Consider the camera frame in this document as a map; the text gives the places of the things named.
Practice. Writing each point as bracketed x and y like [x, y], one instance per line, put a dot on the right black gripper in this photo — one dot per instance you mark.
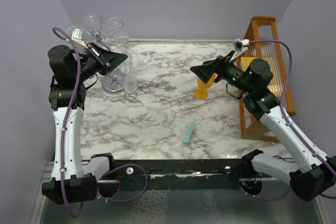
[205, 71]

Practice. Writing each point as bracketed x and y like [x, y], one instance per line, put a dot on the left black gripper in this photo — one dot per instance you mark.
[112, 59]

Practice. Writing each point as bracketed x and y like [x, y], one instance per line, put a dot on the yellow plastic wine glass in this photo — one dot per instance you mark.
[201, 92]

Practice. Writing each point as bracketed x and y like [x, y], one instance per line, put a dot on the clear ribbed wine glass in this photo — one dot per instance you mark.
[130, 83]

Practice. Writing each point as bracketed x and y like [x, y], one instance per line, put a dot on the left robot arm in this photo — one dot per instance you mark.
[70, 180]

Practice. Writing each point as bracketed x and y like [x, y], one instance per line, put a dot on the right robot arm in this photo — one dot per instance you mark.
[313, 171]

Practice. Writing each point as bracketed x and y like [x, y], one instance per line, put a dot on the chrome wine glass rack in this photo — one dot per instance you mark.
[113, 40]

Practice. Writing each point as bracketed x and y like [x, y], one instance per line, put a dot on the yellow card in rack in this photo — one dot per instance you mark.
[245, 62]

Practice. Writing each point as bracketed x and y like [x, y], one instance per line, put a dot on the wooden dish rack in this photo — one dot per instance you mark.
[264, 28]

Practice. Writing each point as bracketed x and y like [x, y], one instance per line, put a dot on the light blue eraser bar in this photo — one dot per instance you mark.
[188, 134]

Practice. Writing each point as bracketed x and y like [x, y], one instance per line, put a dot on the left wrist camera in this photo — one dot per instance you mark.
[77, 36]

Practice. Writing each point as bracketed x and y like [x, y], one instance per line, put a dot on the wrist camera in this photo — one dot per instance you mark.
[77, 36]
[240, 46]

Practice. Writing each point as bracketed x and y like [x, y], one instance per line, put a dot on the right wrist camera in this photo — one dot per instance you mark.
[240, 46]

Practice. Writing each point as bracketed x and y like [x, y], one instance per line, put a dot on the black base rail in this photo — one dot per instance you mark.
[178, 174]

